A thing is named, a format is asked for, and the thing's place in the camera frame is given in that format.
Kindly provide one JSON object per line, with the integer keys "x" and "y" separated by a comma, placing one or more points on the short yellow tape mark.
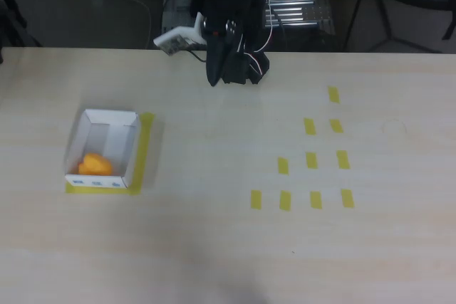
{"x": 347, "y": 198}
{"x": 336, "y": 126}
{"x": 333, "y": 94}
{"x": 310, "y": 126}

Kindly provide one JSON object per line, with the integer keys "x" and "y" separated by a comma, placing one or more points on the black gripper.
{"x": 218, "y": 45}

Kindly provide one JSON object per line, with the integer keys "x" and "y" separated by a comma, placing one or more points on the black chair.
{"x": 10, "y": 8}

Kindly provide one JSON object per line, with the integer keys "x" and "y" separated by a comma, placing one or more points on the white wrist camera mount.
{"x": 178, "y": 38}

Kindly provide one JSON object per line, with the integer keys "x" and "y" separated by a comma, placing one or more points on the yellow rubber duck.
{"x": 94, "y": 165}

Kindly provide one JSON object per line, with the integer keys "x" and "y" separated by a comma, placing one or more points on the long yellow tape strip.
{"x": 103, "y": 192}
{"x": 146, "y": 140}

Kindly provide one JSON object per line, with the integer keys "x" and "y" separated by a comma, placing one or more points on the white cardboard box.
{"x": 117, "y": 136}

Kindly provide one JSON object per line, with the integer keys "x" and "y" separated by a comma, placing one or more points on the metal roller rack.
{"x": 299, "y": 1}

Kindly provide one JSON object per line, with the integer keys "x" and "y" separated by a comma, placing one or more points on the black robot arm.
{"x": 249, "y": 5}

